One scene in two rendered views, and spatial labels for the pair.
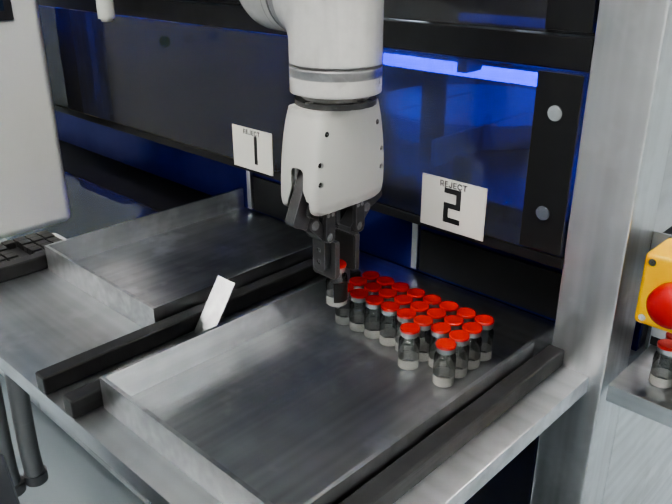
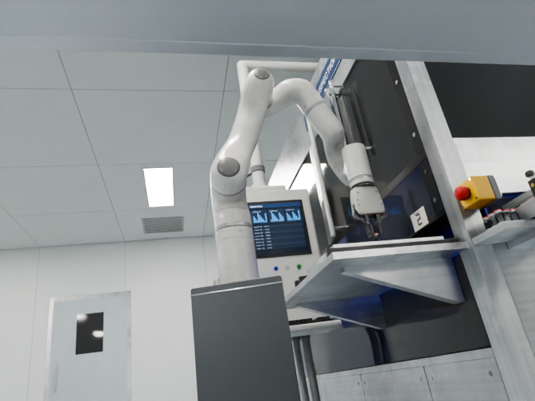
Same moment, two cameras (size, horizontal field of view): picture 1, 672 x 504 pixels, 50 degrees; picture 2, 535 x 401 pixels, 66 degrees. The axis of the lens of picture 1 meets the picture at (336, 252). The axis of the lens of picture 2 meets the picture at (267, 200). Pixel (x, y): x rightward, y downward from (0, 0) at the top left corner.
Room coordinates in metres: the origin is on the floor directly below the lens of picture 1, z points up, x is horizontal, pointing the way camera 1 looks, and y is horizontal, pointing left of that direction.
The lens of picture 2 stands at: (-0.62, -0.41, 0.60)
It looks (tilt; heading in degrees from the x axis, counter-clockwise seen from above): 24 degrees up; 32
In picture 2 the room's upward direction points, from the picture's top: 9 degrees counter-clockwise
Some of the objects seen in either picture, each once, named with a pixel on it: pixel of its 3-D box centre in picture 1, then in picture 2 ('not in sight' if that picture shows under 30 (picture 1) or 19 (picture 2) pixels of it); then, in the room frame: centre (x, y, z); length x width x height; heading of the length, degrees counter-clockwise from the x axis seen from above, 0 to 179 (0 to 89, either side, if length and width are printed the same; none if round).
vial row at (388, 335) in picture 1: (397, 327); not in sight; (0.68, -0.07, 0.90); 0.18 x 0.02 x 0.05; 46
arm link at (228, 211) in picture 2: not in sight; (230, 202); (0.39, 0.37, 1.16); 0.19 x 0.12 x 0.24; 41
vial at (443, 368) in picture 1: (444, 363); not in sight; (0.61, -0.11, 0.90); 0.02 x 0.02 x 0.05
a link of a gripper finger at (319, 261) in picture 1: (317, 247); (365, 227); (0.64, 0.02, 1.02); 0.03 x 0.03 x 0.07; 46
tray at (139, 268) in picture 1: (207, 247); not in sight; (0.92, 0.18, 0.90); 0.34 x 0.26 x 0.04; 136
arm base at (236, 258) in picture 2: not in sight; (237, 260); (0.36, 0.35, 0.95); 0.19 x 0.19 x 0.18
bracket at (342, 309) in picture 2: not in sight; (341, 316); (0.91, 0.29, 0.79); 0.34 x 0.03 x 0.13; 136
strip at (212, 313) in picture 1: (178, 324); not in sight; (0.68, 0.17, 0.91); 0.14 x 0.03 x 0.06; 137
